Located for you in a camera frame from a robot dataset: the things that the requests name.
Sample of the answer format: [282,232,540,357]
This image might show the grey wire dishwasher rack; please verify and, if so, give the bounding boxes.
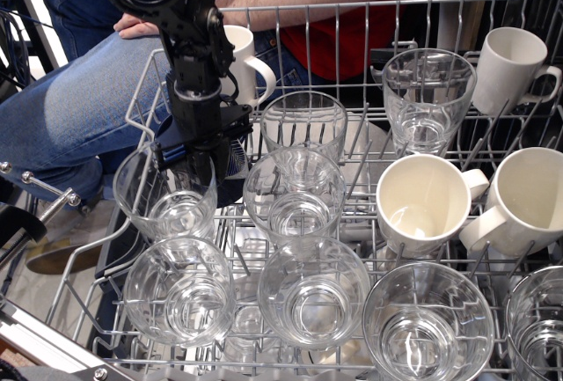
[48,0,562,380]

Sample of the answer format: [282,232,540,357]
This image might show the metal clamp with knobs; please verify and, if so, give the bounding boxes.
[0,161,83,267]

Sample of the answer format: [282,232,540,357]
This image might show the cream mug centre right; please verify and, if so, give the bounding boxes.
[376,154,489,259]

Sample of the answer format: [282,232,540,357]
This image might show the black cables at left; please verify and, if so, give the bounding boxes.
[0,5,32,92]

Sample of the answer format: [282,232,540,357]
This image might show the brown shoe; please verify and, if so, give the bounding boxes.
[26,238,101,275]

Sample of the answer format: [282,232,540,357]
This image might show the dark blue patterned mug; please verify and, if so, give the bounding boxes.
[152,115,252,208]

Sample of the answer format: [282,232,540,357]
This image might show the white mug back right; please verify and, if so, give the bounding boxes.
[472,27,562,116]

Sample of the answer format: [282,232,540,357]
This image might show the white mug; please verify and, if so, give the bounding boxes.
[472,27,562,116]
[224,25,276,110]

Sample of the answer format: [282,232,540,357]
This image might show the person's hand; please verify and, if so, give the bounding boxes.
[113,13,159,40]

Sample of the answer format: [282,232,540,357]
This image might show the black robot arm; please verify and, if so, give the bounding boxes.
[110,0,251,181]

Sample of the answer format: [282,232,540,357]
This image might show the clear glass cup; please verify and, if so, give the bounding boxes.
[113,143,217,242]
[362,262,494,380]
[122,237,236,348]
[260,91,348,162]
[257,237,370,350]
[243,148,347,246]
[382,48,477,158]

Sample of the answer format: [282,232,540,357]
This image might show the cream mug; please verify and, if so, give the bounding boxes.
[376,154,489,259]
[459,147,562,258]

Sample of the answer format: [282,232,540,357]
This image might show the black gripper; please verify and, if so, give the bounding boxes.
[168,88,252,187]

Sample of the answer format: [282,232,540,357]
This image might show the cream mug far right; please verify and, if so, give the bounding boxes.
[459,147,562,258]

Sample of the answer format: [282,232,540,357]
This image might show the red shirt torso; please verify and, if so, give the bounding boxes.
[253,0,397,84]

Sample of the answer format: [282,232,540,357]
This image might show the blue jeans legs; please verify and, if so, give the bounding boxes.
[1,0,311,202]

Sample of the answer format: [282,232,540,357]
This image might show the white mug back left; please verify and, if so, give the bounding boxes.
[224,25,276,110]

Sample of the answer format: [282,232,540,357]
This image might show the clear glass cup right edge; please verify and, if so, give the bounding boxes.
[505,266,562,380]

